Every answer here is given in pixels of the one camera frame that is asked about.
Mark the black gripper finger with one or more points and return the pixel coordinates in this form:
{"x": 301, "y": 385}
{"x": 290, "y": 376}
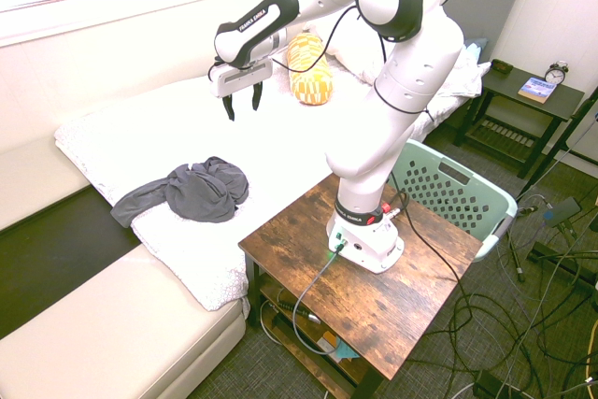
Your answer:
{"x": 229, "y": 108}
{"x": 256, "y": 97}

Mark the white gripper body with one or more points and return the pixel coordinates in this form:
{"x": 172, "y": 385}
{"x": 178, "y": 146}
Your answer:
{"x": 243, "y": 77}

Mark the dark grey shirt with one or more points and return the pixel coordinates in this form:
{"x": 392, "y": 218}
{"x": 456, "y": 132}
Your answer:
{"x": 205, "y": 191}

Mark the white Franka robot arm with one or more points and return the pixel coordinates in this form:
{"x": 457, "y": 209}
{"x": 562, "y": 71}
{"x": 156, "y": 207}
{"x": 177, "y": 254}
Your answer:
{"x": 406, "y": 72}

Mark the mint green laundry basket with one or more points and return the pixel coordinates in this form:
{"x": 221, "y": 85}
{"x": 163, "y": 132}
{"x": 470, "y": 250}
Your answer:
{"x": 448, "y": 193}

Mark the yellow patterned bolster pillow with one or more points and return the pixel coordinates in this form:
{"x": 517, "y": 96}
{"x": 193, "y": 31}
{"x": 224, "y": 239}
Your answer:
{"x": 310, "y": 69}

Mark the white patterned duvet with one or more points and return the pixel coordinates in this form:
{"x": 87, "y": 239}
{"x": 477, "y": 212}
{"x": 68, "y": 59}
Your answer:
{"x": 163, "y": 137}

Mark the plain white pillow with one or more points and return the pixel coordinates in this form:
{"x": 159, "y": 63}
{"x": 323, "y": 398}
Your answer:
{"x": 352, "y": 51}

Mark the light teal cloth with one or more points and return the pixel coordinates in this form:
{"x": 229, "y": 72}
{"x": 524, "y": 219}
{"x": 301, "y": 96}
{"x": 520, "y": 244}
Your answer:
{"x": 476, "y": 49}

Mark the rustic wooden side table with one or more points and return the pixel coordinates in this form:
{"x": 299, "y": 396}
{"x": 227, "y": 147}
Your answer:
{"x": 374, "y": 305}

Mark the small dark box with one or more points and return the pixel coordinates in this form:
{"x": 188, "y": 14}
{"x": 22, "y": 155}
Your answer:
{"x": 501, "y": 66}

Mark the beige bed base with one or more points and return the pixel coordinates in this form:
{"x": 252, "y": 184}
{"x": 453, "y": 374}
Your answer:
{"x": 93, "y": 324}

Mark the grey headboard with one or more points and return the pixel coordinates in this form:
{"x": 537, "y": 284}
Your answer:
{"x": 495, "y": 6}

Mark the teal and orange packet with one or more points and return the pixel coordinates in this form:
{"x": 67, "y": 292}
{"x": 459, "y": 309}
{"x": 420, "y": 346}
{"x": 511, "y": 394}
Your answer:
{"x": 341, "y": 347}

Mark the blue book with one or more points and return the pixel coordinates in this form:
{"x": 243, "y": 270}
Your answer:
{"x": 536, "y": 89}

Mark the black nightstand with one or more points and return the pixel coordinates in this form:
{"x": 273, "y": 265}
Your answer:
{"x": 537, "y": 104}

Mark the black alarm clock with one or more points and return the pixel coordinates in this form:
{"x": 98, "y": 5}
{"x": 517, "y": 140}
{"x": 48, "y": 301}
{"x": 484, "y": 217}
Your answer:
{"x": 556, "y": 74}

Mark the grey power adapter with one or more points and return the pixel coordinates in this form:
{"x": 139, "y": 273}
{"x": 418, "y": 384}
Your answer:
{"x": 563, "y": 211}

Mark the black power strip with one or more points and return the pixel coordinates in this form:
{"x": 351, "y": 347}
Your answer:
{"x": 490, "y": 385}

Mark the black camera stand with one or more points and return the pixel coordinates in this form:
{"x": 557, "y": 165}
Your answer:
{"x": 567, "y": 137}

